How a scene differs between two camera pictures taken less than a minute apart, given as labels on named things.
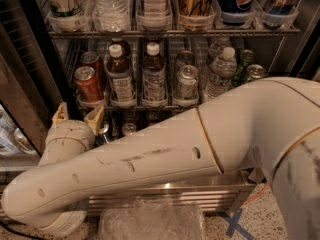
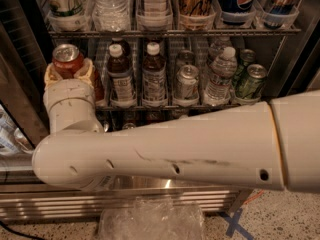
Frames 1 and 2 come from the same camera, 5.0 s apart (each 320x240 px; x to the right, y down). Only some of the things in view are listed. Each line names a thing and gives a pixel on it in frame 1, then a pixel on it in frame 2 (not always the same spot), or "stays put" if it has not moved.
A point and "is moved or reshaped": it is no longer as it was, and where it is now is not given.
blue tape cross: (234, 224) stays put
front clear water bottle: (221, 73) stays put
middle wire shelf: (143, 107) stays put
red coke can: (88, 85) is moved or reshaped
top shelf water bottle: (111, 8) stays put
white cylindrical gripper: (70, 129) to (69, 88)
